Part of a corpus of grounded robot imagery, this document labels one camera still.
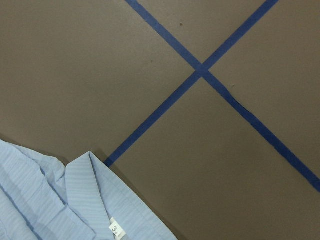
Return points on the light blue button shirt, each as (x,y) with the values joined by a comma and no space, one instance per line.
(43,199)

